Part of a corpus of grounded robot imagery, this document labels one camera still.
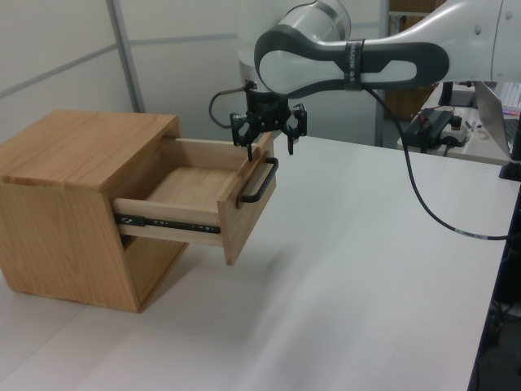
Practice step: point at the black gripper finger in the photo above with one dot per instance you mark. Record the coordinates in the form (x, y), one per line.
(240, 130)
(299, 122)

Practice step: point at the white keyboard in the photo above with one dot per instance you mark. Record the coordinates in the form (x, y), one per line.
(512, 95)

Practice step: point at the wooden drawer with slot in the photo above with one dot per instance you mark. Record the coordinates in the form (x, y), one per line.
(158, 269)

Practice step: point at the black drawer slide rail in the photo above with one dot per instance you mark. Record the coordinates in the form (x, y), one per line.
(171, 223)

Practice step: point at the grey partition post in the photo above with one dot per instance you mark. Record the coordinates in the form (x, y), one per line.
(130, 61)

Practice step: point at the emergency stop button box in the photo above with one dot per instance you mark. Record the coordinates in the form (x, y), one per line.
(455, 132)

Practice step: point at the black clamp mount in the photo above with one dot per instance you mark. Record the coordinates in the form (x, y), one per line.
(513, 171)

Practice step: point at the silver laptop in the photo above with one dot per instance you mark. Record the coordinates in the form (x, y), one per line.
(490, 110)

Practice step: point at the small scissors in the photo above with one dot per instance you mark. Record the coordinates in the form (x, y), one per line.
(471, 125)

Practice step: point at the white tape roll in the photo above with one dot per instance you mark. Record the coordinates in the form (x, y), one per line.
(481, 134)

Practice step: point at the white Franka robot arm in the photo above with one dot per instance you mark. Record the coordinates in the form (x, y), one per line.
(293, 65)

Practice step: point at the wooden cabinet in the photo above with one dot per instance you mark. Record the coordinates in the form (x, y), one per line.
(61, 244)

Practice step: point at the black electronics box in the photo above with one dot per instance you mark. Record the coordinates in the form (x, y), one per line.
(431, 122)

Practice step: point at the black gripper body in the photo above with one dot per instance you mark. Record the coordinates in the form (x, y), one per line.
(264, 112)

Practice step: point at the black monitor stand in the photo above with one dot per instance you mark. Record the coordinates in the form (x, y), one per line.
(446, 93)

